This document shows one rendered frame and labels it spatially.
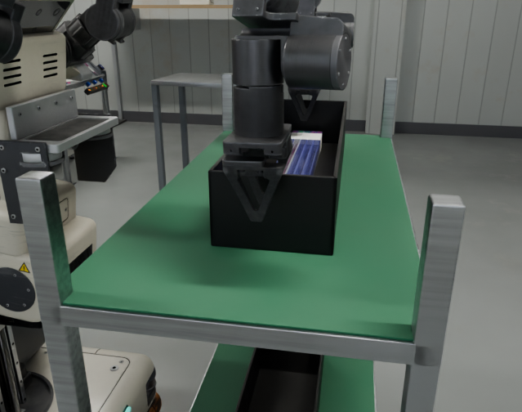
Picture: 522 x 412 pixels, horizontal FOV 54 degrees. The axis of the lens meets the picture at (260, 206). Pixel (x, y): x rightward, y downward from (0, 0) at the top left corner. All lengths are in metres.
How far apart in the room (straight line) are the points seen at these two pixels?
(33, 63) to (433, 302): 0.86
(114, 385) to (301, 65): 1.20
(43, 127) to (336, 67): 0.70
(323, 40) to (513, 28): 5.20
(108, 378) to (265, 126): 1.15
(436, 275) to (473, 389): 1.56
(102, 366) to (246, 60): 1.23
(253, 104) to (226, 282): 0.22
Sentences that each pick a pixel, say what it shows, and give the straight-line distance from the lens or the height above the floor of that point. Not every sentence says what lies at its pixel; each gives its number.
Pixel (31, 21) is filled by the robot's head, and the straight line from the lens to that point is 1.09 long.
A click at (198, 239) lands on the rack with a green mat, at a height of 0.95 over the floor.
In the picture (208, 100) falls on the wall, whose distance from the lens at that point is 5.87.
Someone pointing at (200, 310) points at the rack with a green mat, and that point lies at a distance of 0.58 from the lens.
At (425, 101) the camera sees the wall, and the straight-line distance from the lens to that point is 5.64.
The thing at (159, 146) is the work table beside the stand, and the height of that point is 0.35.
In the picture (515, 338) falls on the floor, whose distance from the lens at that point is 2.38.
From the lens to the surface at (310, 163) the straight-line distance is 0.94.
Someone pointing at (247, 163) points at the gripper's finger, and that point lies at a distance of 0.55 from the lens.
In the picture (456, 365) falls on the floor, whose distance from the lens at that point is 2.14.
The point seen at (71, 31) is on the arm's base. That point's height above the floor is 1.21.
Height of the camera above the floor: 1.27
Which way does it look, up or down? 22 degrees down
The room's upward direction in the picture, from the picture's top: straight up
